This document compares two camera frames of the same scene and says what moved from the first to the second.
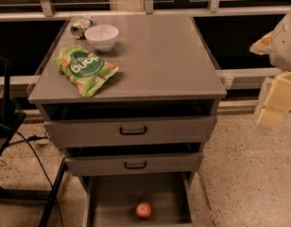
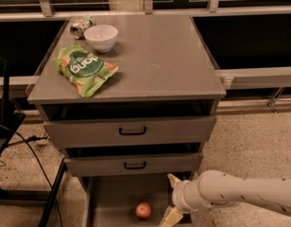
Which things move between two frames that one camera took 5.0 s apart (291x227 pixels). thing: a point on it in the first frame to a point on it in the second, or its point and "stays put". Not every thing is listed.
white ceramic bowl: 102,37 stays put
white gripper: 284,47 to 179,197
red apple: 144,209 stays put
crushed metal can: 80,26 stays put
